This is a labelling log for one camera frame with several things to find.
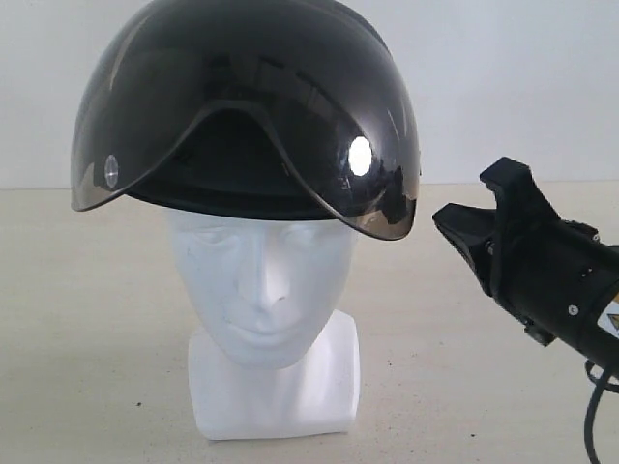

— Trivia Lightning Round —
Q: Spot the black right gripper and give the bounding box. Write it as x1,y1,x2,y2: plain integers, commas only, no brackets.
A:
432,157,618,363

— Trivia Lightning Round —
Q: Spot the black helmet with tinted visor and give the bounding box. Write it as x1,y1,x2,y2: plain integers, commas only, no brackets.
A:
71,1,421,241

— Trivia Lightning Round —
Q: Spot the white mannequin head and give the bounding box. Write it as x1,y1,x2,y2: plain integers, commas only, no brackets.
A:
165,209,361,441

